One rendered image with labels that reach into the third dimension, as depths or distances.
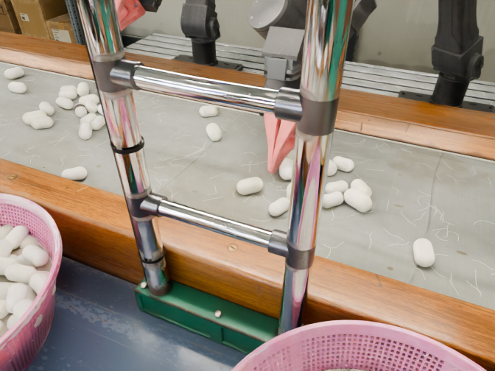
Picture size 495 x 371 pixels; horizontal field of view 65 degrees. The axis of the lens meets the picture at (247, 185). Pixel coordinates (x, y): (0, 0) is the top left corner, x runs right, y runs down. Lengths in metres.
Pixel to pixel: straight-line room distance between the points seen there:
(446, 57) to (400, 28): 1.69
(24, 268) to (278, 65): 0.35
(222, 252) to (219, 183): 0.15
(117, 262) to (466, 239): 0.41
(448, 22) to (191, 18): 0.56
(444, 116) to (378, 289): 0.39
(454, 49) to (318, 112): 0.66
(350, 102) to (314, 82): 0.49
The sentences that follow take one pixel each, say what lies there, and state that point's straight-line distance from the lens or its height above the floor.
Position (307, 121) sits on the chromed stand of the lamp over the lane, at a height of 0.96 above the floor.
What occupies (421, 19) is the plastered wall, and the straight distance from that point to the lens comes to 2.55.
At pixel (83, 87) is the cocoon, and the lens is 0.82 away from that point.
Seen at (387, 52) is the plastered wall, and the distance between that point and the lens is 2.61.
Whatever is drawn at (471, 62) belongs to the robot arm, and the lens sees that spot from 0.89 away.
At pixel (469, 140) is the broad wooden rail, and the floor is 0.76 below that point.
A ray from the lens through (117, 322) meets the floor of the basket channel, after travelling 0.49.
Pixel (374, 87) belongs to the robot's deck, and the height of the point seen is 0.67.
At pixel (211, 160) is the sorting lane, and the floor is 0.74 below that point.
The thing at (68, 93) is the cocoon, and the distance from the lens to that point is 0.81.
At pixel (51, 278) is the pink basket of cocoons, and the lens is 0.42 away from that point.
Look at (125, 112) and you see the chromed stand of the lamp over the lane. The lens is 0.30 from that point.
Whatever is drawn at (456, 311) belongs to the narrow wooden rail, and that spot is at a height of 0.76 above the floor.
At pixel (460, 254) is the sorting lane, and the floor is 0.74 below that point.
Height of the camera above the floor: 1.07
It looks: 38 degrees down
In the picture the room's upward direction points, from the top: straight up
